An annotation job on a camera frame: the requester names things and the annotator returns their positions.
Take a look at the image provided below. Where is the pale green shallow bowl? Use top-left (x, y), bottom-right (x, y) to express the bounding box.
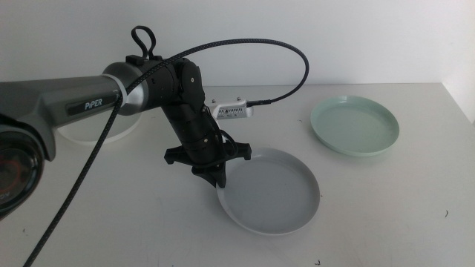
top-left (309, 95), bottom-right (400, 157)

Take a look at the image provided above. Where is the grey shallow bowl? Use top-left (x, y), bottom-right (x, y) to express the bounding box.
top-left (216, 147), bottom-right (321, 236)

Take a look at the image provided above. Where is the white shallow bowl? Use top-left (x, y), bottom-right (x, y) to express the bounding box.
top-left (55, 110), bottom-right (144, 145)

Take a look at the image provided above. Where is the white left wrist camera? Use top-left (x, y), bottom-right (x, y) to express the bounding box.
top-left (206, 97), bottom-right (255, 144)

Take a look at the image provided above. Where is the thin black cable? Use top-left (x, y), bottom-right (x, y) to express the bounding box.
top-left (211, 114), bottom-right (239, 159)

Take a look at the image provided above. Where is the black strap loop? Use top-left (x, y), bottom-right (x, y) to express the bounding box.
top-left (131, 24), bottom-right (157, 60)

